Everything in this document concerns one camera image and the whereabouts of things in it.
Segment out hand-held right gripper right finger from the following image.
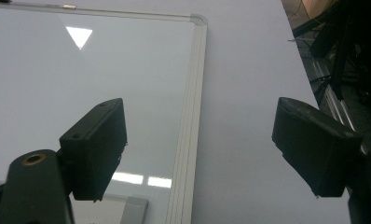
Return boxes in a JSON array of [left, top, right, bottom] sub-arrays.
[[271, 96, 364, 199]]

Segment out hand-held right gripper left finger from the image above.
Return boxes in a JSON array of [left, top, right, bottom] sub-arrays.
[[59, 97, 128, 203]]

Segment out white whiteboard with grey frame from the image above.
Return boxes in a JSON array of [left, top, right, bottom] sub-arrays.
[[0, 2, 209, 224]]

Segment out large white table cover board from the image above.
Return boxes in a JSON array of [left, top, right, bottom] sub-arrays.
[[0, 0, 352, 224]]

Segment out black metal stand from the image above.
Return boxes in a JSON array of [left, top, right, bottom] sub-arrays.
[[292, 0, 371, 104]]

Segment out aluminium floor rail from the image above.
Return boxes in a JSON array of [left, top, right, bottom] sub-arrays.
[[310, 59, 366, 153]]

